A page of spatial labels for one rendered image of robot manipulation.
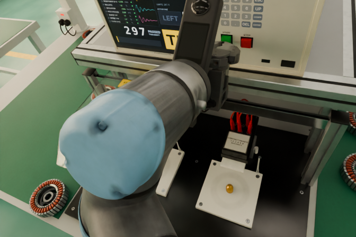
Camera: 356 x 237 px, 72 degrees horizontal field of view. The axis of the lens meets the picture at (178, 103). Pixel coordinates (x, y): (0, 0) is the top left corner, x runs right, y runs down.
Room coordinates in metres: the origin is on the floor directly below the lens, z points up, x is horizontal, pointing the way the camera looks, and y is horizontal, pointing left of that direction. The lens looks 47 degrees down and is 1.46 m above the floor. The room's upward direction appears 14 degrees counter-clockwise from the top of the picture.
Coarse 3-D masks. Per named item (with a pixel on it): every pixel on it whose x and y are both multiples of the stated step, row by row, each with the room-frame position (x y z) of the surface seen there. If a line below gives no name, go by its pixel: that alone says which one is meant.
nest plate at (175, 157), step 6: (174, 150) 0.43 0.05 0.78; (168, 156) 0.41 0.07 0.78; (174, 156) 0.41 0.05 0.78; (180, 156) 0.40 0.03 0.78; (168, 162) 0.39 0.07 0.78; (174, 162) 0.39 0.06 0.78; (180, 162) 0.39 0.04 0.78; (168, 168) 0.37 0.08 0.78; (174, 168) 0.37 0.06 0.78; (162, 174) 0.36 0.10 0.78; (168, 174) 0.35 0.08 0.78; (174, 174) 0.35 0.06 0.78; (162, 180) 0.34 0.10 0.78; (168, 180) 0.33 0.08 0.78; (162, 186) 0.32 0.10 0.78; (168, 186) 0.32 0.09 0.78; (156, 192) 0.31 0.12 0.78; (162, 192) 0.30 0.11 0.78
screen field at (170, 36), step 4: (164, 32) 0.46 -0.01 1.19; (168, 32) 0.46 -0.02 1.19; (172, 32) 0.45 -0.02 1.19; (176, 32) 0.45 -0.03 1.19; (164, 36) 0.46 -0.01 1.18; (168, 36) 0.46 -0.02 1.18; (172, 36) 0.45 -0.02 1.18; (176, 36) 0.45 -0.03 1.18; (164, 40) 0.47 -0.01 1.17; (168, 40) 0.46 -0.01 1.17; (172, 40) 0.45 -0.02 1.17; (176, 40) 0.45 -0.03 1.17; (168, 44) 0.46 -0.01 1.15; (172, 44) 0.46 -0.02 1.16; (168, 48) 0.46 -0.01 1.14; (172, 48) 0.46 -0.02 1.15
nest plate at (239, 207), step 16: (208, 176) 0.32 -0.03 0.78; (224, 176) 0.30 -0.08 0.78; (240, 176) 0.29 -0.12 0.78; (256, 176) 0.28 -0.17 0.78; (208, 192) 0.27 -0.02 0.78; (224, 192) 0.26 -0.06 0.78; (240, 192) 0.25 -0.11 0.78; (256, 192) 0.24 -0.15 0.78; (208, 208) 0.23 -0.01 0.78; (224, 208) 0.22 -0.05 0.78; (240, 208) 0.21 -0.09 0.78; (240, 224) 0.17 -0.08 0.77
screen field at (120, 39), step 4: (116, 36) 0.54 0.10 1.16; (120, 40) 0.53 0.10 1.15; (124, 40) 0.53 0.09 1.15; (128, 40) 0.52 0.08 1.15; (132, 40) 0.51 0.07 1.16; (136, 40) 0.51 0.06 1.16; (140, 40) 0.50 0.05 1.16; (144, 40) 0.49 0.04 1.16; (148, 40) 0.49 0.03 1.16; (152, 40) 0.48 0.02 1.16; (156, 40) 0.48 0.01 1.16; (144, 44) 0.50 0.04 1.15; (148, 44) 0.49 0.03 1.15; (152, 44) 0.48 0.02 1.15; (156, 44) 0.48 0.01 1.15; (160, 44) 0.47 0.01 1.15
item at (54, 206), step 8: (40, 184) 0.43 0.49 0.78; (48, 184) 0.42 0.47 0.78; (56, 184) 0.41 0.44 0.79; (64, 184) 0.41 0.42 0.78; (40, 192) 0.40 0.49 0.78; (48, 192) 0.40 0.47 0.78; (64, 192) 0.38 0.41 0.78; (32, 200) 0.38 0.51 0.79; (40, 200) 0.38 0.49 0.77; (48, 200) 0.37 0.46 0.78; (56, 200) 0.36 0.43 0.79; (64, 200) 0.36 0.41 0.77; (32, 208) 0.35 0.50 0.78; (40, 208) 0.34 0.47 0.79; (48, 208) 0.34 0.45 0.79; (56, 208) 0.34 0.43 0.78; (40, 216) 0.33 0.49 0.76; (48, 216) 0.33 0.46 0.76
